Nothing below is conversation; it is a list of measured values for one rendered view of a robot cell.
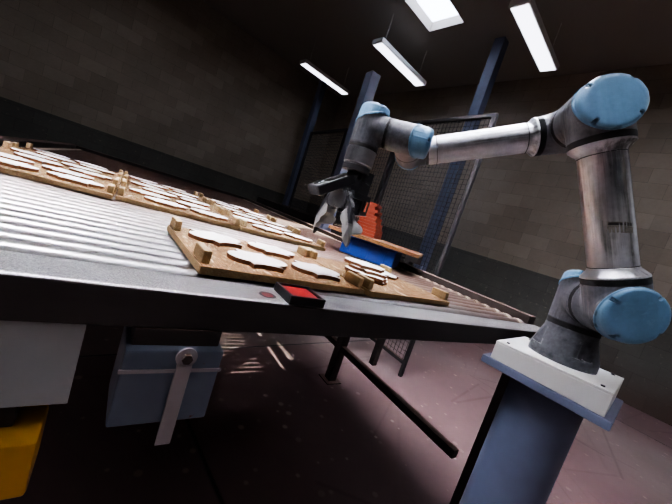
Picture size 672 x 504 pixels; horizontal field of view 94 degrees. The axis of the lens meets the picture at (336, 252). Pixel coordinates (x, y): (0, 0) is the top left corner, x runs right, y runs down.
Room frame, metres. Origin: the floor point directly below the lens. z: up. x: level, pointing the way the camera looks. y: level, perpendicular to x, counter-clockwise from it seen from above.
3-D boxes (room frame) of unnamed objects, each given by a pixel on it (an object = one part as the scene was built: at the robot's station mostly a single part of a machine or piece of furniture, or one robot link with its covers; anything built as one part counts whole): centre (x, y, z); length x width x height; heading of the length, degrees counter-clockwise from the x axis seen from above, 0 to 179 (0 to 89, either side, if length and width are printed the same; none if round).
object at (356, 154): (0.82, 0.02, 1.25); 0.08 x 0.08 x 0.05
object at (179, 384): (0.47, 0.20, 0.77); 0.14 x 0.11 x 0.18; 126
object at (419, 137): (0.81, -0.08, 1.32); 0.11 x 0.11 x 0.08; 77
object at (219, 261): (0.79, 0.17, 0.93); 0.41 x 0.35 x 0.02; 129
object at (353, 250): (1.80, -0.20, 0.97); 0.31 x 0.31 x 0.10; 73
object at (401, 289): (1.06, -0.16, 0.93); 0.41 x 0.35 x 0.02; 131
